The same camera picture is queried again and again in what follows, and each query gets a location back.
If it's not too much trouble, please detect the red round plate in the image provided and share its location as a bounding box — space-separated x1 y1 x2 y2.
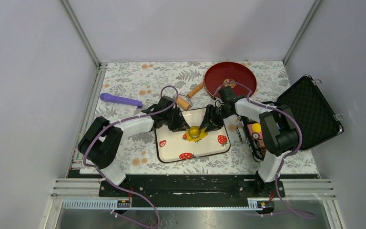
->
203 62 257 96

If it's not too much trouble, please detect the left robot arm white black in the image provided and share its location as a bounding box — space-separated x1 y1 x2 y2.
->
77 96 190 196

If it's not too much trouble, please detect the wooden dough roller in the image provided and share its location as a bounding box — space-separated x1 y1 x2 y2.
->
176 83 204 110

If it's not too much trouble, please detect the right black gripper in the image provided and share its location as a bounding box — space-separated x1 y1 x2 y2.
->
199 104 233 133

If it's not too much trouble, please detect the orange handle metal scraper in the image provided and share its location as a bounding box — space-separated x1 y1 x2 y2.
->
133 107 142 115

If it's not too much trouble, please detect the floral table mat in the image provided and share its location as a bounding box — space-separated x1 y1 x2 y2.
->
68 61 319 176

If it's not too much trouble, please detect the yellow dough lump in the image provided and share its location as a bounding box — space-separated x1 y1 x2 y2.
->
185 130 208 142

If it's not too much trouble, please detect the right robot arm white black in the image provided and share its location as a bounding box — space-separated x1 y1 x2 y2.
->
200 85 303 197

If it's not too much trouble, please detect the purple cable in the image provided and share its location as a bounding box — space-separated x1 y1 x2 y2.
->
81 85 180 229
213 81 317 219

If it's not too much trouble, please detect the strawberry print tray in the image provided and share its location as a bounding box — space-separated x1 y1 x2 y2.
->
155 126 231 163

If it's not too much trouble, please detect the metal ring cutter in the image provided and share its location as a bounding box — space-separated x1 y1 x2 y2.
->
187 126 201 139

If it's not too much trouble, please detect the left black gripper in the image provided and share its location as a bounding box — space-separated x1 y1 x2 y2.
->
163 107 190 132

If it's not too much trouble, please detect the yellow dough disc in case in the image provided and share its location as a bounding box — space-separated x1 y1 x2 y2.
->
251 123 262 133

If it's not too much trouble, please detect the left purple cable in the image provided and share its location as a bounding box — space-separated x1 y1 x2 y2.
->
81 85 180 229

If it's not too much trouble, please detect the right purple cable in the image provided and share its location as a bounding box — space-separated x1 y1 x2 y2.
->
213 81 317 219

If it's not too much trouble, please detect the black foam-lined case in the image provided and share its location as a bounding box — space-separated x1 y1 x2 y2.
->
238 74 344 162

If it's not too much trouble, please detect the purple handle tool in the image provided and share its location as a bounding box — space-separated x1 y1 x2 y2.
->
99 93 142 107

